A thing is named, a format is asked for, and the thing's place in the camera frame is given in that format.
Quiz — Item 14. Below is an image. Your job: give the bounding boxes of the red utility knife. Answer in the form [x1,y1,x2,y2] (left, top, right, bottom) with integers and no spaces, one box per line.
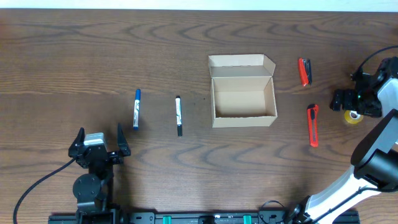
[307,104,319,147]

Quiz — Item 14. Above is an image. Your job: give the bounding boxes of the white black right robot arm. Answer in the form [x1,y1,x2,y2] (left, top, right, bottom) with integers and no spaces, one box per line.
[284,57,397,223]

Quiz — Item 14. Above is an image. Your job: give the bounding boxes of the black whiteboard marker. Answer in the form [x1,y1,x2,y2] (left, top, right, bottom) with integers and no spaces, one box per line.
[175,96,183,137]

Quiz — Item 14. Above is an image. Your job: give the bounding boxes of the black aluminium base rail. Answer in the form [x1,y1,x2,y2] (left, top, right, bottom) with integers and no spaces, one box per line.
[47,210,361,224]

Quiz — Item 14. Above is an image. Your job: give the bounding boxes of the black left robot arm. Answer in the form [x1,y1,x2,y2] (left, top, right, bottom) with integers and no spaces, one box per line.
[68,124,131,223]

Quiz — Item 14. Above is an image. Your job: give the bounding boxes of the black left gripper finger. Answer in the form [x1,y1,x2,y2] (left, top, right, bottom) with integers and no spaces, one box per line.
[68,128,85,157]
[117,123,131,156]

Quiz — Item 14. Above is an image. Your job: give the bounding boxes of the red black stapler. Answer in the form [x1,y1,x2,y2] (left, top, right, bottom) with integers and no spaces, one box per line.
[298,58,312,86]

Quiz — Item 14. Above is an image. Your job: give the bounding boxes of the yellow clear tape roll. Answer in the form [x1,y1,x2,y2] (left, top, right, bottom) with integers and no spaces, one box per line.
[344,110,363,124]

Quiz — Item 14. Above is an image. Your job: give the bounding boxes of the blue whiteboard marker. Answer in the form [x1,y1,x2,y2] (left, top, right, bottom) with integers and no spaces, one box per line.
[132,89,141,130]

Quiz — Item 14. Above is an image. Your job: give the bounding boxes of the open cardboard box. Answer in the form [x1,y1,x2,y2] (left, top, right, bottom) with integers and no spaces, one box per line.
[208,54,277,128]

